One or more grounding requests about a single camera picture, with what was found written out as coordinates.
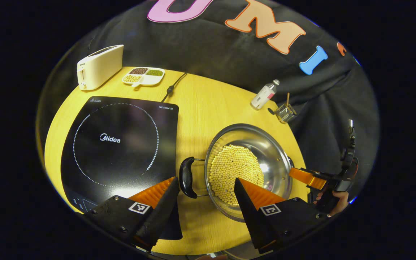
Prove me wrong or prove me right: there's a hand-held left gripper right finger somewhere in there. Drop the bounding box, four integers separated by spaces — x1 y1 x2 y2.
234 177 333 254

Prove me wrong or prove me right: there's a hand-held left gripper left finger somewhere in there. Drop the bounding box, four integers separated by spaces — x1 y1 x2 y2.
83 176 180 252

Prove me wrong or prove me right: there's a stainless steel pot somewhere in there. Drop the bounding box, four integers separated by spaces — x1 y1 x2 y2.
179 123 295 222

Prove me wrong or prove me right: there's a pile of yellow beans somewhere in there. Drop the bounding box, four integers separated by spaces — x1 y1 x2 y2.
208 144 265 207

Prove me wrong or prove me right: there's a black induction cooktop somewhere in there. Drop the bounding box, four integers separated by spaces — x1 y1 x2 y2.
61 96 183 241

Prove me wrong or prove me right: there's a small glass jar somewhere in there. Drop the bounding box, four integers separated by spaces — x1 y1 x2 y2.
275 103 298 124

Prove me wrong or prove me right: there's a clear plastic bottle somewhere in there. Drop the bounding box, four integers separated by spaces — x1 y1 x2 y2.
250 79 280 110

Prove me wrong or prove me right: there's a white divided bean dish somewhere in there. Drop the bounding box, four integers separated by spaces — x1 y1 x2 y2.
122 67 165 88

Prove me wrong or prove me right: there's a white toaster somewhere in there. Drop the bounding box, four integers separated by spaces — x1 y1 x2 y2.
77 44 124 91

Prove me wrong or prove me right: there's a black power cable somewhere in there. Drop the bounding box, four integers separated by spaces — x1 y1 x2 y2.
161 72 188 103

